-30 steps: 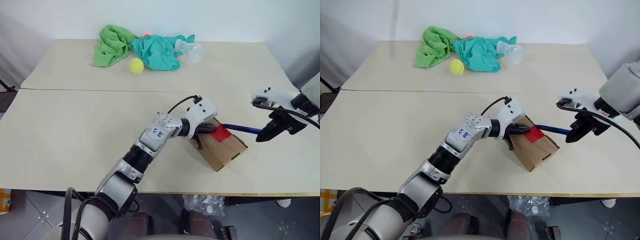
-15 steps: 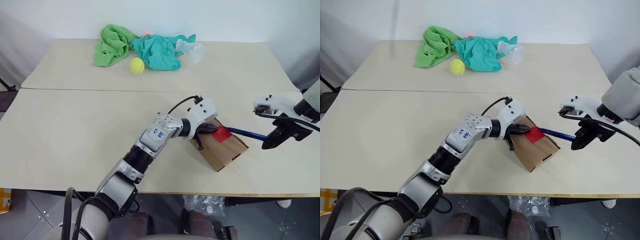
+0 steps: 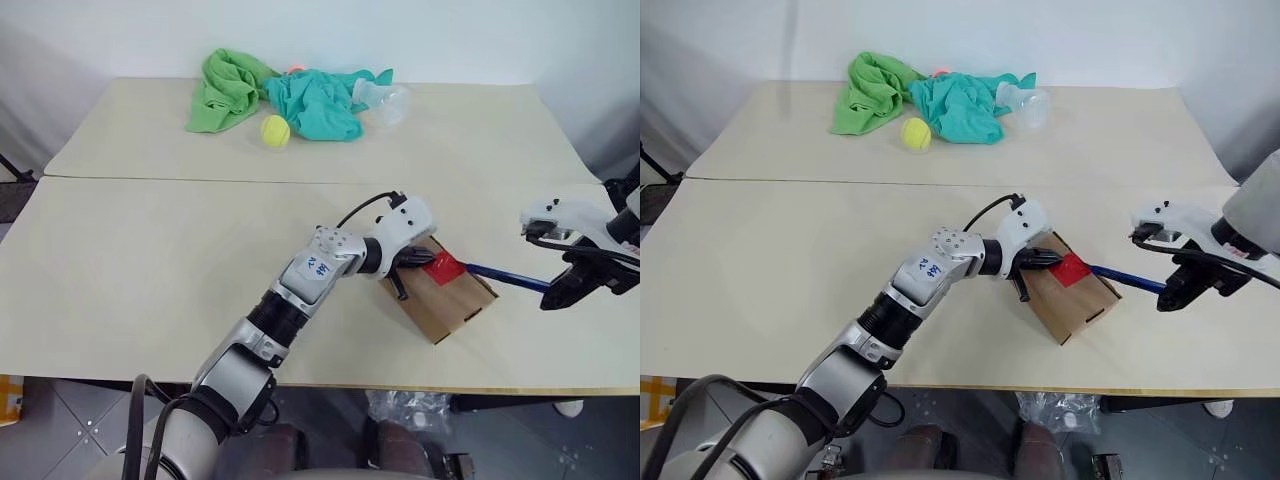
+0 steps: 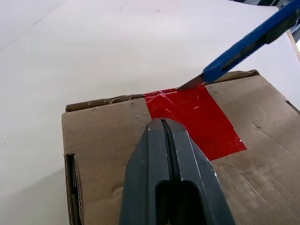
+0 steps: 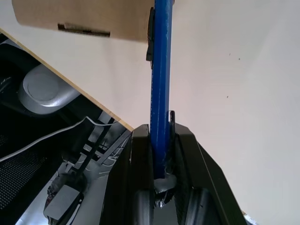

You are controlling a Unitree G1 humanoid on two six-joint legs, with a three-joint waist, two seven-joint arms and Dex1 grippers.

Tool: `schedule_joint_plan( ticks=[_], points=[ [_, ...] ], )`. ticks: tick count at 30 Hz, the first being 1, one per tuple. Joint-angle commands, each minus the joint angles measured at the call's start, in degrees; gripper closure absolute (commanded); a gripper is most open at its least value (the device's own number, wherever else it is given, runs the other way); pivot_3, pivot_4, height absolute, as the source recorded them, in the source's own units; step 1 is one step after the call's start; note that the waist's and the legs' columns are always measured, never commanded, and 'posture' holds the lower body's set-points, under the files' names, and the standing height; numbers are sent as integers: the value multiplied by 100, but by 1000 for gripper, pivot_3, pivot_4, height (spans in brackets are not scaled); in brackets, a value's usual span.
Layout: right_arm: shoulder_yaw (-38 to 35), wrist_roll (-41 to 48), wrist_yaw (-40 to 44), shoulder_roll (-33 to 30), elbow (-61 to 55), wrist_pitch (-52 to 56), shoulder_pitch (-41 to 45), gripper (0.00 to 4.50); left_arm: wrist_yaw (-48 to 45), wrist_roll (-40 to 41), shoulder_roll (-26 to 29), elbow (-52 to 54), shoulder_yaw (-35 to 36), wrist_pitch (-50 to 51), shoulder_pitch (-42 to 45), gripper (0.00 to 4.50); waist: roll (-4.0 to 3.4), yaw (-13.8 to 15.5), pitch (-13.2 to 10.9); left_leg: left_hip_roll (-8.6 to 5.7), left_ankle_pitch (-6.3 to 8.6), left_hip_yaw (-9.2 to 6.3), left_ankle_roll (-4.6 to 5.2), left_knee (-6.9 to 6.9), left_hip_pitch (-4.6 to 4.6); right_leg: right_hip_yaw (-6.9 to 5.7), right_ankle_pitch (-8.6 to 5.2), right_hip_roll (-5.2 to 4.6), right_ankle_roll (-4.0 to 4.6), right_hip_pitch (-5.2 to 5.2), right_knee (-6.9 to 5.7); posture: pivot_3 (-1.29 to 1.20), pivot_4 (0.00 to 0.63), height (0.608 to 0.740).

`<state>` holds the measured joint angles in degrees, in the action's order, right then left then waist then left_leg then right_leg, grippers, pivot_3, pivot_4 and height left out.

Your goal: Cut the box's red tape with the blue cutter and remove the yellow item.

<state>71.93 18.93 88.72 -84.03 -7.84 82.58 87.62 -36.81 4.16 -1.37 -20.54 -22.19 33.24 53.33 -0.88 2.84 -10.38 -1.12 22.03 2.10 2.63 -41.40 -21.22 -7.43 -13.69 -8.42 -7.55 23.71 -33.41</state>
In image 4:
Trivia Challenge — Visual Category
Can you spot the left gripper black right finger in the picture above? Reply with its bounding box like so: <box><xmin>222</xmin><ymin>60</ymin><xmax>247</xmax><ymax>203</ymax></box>
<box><xmin>163</xmin><ymin>118</ymin><xmax>235</xmax><ymax>225</ymax></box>

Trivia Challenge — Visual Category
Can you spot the brown cardboard box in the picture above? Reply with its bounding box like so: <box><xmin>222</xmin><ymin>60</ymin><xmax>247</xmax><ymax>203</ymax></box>
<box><xmin>61</xmin><ymin>69</ymin><xmax>300</xmax><ymax>225</ymax></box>

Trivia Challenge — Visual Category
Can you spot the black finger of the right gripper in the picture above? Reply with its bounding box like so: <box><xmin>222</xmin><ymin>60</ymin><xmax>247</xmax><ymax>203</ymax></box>
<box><xmin>264</xmin><ymin>10</ymin><xmax>298</xmax><ymax>45</ymax></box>

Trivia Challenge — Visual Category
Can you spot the blue utility cutter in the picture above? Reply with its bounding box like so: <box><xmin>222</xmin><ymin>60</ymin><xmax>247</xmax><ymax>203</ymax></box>
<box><xmin>177</xmin><ymin>0</ymin><xmax>300</xmax><ymax>91</ymax></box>

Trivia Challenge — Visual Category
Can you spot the red tape strip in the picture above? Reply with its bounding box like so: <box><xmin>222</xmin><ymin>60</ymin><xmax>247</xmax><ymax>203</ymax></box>
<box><xmin>142</xmin><ymin>84</ymin><xmax>248</xmax><ymax>162</ymax></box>

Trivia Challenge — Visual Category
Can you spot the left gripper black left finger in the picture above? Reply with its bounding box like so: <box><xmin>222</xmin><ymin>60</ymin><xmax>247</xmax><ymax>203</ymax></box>
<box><xmin>119</xmin><ymin>118</ymin><xmax>181</xmax><ymax>225</ymax></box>

